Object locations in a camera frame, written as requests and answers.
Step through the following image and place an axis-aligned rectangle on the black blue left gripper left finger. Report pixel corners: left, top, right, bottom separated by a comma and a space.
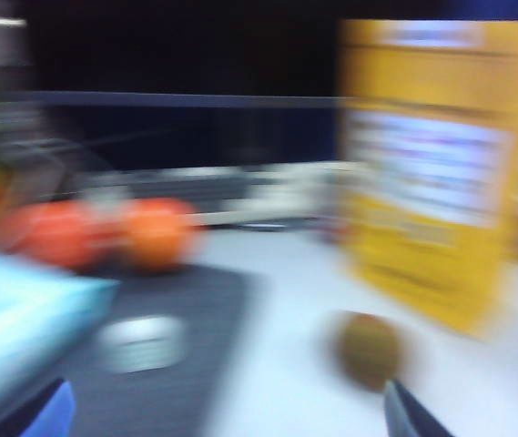
0, 377, 76, 437

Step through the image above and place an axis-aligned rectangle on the yellow printed paper bag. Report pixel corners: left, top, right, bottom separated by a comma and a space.
338, 17, 518, 340

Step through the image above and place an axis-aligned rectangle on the computer monitor with grey stand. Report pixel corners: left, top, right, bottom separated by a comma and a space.
25, 0, 355, 172

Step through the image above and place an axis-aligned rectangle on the orange-red tomato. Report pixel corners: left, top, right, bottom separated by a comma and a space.
10, 198, 203, 277

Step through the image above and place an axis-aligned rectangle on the grey and beige keyboard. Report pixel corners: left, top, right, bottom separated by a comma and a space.
76, 166, 349, 227

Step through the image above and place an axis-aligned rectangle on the dark grey fabric mat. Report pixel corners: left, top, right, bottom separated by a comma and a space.
35, 261, 269, 437

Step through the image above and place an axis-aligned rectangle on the translucent white tape ring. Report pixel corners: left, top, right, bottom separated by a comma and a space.
98, 316, 189, 374

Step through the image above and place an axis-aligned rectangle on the light blue box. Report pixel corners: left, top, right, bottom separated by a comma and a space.
0, 252, 121, 432

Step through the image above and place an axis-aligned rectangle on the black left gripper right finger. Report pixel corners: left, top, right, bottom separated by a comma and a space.
382, 379, 456, 437

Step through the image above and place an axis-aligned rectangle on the brown kiwifruit with green patch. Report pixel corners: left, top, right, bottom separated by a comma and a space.
326, 310, 404, 393

